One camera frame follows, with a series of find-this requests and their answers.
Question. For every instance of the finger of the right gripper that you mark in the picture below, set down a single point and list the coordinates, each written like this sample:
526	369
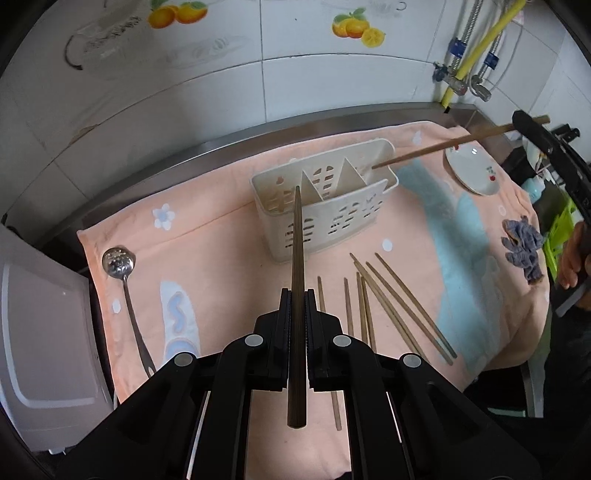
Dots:
567	163

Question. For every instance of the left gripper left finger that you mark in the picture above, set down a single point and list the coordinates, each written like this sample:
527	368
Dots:
191	418

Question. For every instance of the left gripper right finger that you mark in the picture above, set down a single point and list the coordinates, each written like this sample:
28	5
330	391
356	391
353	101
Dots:
404	420

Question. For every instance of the wooden chopstick six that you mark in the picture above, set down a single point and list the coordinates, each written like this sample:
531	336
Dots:
393	335

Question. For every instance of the wooden chopstick eight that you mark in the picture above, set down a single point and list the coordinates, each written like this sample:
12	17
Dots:
418	306

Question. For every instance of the wooden chopstick three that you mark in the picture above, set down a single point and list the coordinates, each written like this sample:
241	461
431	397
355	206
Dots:
350	327

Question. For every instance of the wooden chopstick four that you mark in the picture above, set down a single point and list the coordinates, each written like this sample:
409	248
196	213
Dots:
362	308

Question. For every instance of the wooden chopstick one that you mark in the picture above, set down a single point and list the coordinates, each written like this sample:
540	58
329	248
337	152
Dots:
297	378

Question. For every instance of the wooden chopstick five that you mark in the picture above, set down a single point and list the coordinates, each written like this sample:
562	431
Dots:
371	332

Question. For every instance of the wooden chopstick seven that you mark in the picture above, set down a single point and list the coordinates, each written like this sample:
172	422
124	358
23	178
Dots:
411	314

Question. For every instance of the wooden chopstick nine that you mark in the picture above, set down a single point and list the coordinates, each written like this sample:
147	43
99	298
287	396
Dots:
477	136

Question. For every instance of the person's right hand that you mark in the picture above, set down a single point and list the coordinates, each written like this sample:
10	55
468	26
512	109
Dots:
575	258

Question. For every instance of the blue soap bottle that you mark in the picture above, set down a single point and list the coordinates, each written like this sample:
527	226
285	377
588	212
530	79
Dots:
534	187

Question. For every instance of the green plastic basket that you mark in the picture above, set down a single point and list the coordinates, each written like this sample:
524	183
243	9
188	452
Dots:
560	231

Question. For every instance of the grey rag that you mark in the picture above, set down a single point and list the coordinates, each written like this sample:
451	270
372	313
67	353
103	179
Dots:
522	242

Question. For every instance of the white small dish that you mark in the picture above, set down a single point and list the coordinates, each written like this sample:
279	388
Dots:
474	169

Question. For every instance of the white microwave oven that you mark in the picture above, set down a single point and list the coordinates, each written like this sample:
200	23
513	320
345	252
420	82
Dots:
52	385

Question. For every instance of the peach printed towel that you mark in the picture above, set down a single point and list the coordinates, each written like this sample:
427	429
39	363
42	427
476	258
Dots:
192	267

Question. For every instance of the steel slotted spoon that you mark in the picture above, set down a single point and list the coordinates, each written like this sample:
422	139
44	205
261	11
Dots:
118	263

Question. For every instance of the cream plastic utensil holder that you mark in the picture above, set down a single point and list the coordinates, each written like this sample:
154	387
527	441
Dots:
340	195

